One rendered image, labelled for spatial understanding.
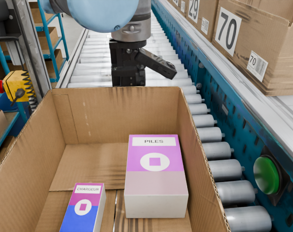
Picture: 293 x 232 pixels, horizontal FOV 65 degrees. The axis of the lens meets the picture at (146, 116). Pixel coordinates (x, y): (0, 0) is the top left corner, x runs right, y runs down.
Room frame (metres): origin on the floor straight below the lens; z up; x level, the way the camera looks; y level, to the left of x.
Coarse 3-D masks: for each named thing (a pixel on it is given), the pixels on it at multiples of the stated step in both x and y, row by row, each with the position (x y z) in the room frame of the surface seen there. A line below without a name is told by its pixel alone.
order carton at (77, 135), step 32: (64, 96) 0.44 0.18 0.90; (96, 96) 0.44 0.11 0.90; (128, 96) 0.45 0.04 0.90; (160, 96) 0.45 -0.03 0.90; (32, 128) 0.32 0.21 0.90; (64, 128) 0.44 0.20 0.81; (96, 128) 0.44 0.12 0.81; (128, 128) 0.45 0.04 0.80; (160, 128) 0.45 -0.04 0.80; (192, 128) 0.31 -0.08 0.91; (32, 160) 0.29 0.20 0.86; (64, 160) 0.38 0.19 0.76; (96, 160) 0.38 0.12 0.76; (192, 160) 0.28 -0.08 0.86; (0, 192) 0.20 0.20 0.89; (32, 192) 0.25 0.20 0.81; (64, 192) 0.30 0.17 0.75; (192, 192) 0.25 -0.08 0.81; (0, 224) 0.17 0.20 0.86; (32, 224) 0.22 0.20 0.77; (128, 224) 0.23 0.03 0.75; (160, 224) 0.23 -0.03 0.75; (192, 224) 0.22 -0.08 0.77; (224, 224) 0.14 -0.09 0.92
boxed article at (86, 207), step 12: (84, 192) 0.26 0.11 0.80; (96, 192) 0.26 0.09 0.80; (72, 204) 0.24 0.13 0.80; (84, 204) 0.24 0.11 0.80; (96, 204) 0.24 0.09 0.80; (72, 216) 0.21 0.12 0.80; (84, 216) 0.21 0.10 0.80; (96, 216) 0.21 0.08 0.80; (60, 228) 0.19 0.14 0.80; (72, 228) 0.19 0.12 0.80; (84, 228) 0.19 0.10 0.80; (96, 228) 0.20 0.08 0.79
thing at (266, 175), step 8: (256, 160) 0.32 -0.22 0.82; (264, 160) 0.30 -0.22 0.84; (256, 168) 0.31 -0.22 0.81; (264, 168) 0.29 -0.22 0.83; (272, 168) 0.28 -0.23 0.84; (256, 176) 0.30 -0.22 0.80; (264, 176) 0.28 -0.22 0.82; (272, 176) 0.27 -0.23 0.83; (264, 184) 0.28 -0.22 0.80; (272, 184) 0.26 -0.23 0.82; (264, 192) 0.27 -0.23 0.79; (272, 192) 0.26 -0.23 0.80
